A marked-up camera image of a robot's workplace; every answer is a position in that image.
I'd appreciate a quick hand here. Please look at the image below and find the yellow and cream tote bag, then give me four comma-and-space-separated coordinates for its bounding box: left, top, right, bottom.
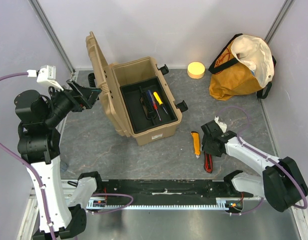
208, 33, 276, 101

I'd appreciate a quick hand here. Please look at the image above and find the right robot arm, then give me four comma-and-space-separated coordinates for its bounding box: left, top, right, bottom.
201, 119, 308, 213

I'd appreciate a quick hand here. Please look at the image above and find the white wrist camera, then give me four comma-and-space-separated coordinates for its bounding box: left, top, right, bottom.
214, 116, 227, 133
27, 65, 64, 91

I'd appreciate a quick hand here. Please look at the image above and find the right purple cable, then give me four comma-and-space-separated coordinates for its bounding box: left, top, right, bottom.
215, 105, 308, 216

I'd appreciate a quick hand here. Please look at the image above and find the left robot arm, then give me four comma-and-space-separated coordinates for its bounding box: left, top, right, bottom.
14, 80, 104, 240

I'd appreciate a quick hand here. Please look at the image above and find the slotted cable duct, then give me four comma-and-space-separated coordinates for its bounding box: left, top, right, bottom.
86, 198, 243, 212

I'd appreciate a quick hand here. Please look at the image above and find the blue and red screwdriver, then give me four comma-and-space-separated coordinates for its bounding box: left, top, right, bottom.
147, 90, 161, 121

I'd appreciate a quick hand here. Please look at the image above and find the tan plastic tool box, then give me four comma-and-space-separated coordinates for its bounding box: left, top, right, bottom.
86, 32, 188, 146

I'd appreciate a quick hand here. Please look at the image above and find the yellow utility knife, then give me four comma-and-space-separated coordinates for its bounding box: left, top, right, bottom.
191, 131, 201, 159

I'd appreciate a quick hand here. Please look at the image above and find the red and black utility knife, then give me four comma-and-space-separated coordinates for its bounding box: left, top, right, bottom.
204, 152, 213, 174

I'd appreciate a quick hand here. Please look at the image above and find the black tool box tray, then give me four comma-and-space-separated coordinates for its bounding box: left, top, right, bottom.
120, 77, 178, 134

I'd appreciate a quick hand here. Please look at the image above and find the yellow and black screwdriver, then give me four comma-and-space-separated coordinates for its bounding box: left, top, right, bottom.
153, 91, 168, 114

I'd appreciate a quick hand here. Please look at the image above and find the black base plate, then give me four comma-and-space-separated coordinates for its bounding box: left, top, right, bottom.
95, 179, 253, 205

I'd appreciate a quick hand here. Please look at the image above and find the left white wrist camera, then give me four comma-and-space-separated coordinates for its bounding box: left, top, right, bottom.
27, 65, 64, 91

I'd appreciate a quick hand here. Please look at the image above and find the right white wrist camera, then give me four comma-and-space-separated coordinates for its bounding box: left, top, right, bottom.
214, 116, 227, 133

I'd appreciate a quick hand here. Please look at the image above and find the yellow round sponge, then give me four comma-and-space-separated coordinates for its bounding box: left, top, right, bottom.
187, 61, 205, 79

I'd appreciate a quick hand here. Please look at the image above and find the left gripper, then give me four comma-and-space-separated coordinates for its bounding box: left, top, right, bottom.
43, 77, 102, 125

